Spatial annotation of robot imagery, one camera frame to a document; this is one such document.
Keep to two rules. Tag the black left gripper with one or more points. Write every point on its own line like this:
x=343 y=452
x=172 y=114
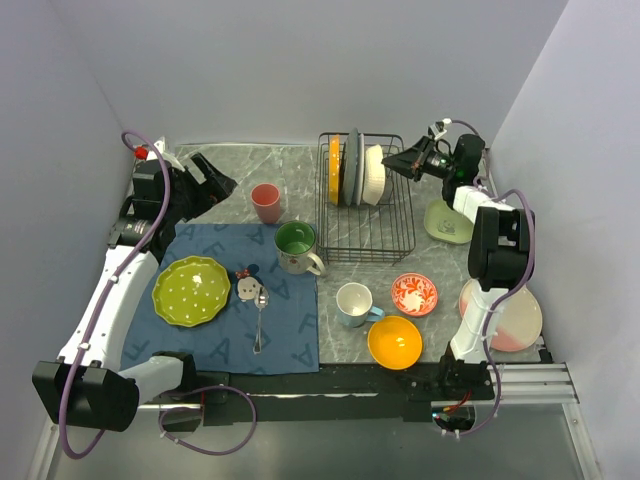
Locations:
x=217 y=184

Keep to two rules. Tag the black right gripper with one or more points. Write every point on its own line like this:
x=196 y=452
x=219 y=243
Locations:
x=412 y=162

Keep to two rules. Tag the cream square cartoon dish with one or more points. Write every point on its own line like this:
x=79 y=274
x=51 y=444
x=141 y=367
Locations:
x=374 y=175

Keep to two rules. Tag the teal rim white plate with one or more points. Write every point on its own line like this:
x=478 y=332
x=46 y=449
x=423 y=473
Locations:
x=358 y=189

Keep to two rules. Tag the blue floral plate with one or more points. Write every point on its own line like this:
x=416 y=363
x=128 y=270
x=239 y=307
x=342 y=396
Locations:
x=351 y=160

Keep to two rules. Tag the green square panda dish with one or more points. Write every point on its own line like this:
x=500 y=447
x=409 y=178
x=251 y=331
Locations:
x=446 y=225

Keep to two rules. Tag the orange polka dot plate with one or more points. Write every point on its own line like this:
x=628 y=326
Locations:
x=334 y=158

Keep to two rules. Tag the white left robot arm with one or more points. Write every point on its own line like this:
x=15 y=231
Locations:
x=85 y=386

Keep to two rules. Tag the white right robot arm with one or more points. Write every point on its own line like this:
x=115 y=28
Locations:
x=501 y=251

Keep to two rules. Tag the red white patterned dish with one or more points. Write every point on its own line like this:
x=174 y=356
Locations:
x=414 y=294

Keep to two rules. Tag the pink plastic cup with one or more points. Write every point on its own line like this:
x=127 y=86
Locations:
x=266 y=201

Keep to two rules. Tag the green-inside floral mug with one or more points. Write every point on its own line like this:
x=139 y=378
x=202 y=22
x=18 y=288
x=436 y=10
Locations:
x=295 y=243

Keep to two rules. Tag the cartoon mouse spoon rest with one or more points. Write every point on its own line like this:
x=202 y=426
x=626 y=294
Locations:
x=247 y=283

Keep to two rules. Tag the green polka dot plate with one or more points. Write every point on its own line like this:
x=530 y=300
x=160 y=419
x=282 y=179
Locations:
x=191 y=291

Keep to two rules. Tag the silver spoon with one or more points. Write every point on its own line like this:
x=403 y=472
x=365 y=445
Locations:
x=261 y=301

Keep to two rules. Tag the light blue mug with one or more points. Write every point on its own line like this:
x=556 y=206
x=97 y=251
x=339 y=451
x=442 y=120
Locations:
x=355 y=305

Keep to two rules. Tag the blue letter-print cloth mat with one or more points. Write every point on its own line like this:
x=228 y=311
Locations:
x=225 y=344

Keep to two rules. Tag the orange bowl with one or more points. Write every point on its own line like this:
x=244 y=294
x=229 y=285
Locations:
x=395 y=343

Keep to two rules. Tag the pink white round plate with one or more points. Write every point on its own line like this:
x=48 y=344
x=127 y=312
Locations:
x=520 y=324

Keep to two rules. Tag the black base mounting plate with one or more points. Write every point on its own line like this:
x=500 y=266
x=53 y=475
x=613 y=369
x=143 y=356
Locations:
x=352 y=392

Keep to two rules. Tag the black wire dish rack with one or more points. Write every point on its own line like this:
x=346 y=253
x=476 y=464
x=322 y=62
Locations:
x=384 y=233

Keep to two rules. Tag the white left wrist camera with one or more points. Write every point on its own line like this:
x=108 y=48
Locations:
x=146 y=153

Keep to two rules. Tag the aluminium rail frame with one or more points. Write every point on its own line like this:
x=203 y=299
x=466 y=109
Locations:
x=530 y=384

